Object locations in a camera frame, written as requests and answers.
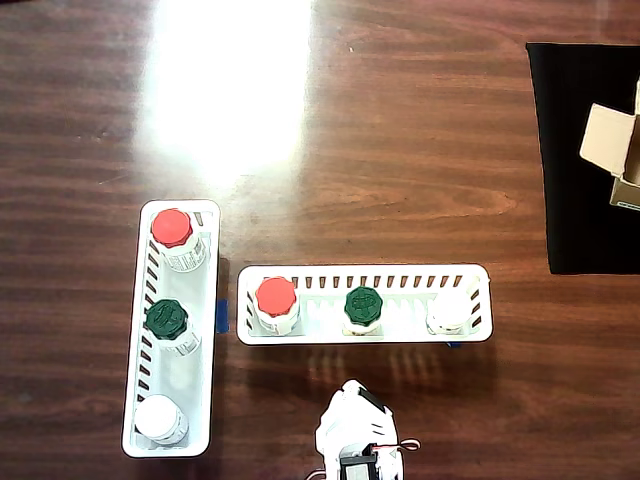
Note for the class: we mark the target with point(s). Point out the white slotted basket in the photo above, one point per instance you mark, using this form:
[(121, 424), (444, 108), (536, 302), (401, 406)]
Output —
[(172, 370), (325, 325)]

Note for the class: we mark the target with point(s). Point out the cardboard box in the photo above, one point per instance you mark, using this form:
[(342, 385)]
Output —
[(605, 140)]

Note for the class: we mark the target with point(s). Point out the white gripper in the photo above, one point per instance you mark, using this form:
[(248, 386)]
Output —
[(353, 411)]

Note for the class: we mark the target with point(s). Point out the red-capped bottle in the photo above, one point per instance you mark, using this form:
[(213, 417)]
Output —
[(275, 296), (172, 227)]

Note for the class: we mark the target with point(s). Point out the green-capped bottle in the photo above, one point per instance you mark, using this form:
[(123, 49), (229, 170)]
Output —
[(364, 305), (166, 319)]

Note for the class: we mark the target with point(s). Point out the black cloth mat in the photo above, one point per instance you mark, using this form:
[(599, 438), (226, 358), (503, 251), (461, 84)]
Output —
[(575, 175)]

